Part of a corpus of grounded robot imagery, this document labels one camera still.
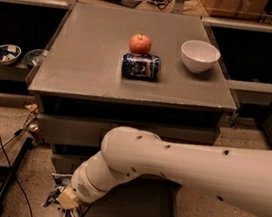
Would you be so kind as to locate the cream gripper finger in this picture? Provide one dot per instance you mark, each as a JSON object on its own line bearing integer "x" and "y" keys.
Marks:
{"x": 68, "y": 199}

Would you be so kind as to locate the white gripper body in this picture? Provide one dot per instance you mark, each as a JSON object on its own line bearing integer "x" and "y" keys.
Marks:
{"x": 82, "y": 187}

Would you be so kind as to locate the blue chip bag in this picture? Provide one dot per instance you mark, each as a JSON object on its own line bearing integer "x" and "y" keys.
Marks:
{"x": 61, "y": 183}

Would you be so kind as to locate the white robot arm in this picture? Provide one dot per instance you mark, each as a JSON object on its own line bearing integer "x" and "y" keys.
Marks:
{"x": 241, "y": 177}

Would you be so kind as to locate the middle grey drawer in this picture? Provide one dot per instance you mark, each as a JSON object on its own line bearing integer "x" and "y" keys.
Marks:
{"x": 67, "y": 164}

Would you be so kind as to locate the open bottom grey drawer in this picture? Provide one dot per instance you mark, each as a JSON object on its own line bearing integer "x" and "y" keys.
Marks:
{"x": 139, "y": 198}

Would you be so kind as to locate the top grey drawer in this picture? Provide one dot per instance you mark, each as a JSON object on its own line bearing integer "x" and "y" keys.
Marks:
{"x": 67, "y": 130}

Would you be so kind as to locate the grey drawer cabinet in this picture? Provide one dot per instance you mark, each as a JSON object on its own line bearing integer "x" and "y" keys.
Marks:
{"x": 81, "y": 75}

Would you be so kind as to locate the metal rod tool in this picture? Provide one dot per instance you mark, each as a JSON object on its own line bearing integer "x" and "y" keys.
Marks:
{"x": 16, "y": 136}

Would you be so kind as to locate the blue soda can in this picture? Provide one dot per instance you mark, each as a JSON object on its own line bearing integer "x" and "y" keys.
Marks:
{"x": 141, "y": 66}

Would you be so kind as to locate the clear glass bowl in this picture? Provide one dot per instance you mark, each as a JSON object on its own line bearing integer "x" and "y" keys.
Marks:
{"x": 34, "y": 57}

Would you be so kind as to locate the red apple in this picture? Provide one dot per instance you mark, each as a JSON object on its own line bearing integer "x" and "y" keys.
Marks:
{"x": 140, "y": 44}

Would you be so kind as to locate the bowl with small items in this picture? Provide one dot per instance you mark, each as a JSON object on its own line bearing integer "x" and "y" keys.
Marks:
{"x": 9, "y": 54}

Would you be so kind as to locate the white ceramic bowl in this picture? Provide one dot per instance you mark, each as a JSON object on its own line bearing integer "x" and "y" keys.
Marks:
{"x": 198, "y": 56}

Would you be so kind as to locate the cardboard box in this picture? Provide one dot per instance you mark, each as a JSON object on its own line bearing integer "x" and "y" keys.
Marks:
{"x": 235, "y": 9}

